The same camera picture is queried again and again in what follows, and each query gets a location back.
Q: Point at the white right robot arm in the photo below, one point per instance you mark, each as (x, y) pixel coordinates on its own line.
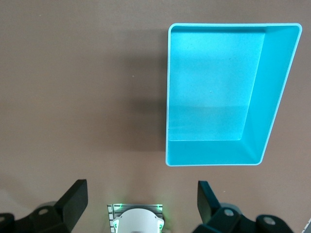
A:
(138, 221)

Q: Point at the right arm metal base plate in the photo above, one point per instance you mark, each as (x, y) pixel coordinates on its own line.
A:
(110, 213)

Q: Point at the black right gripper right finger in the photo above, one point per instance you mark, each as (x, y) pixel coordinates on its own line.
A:
(209, 206)

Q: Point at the teal plastic bin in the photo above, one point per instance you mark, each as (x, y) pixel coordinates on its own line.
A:
(209, 85)

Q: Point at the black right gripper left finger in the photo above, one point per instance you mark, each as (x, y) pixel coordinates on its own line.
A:
(70, 206)

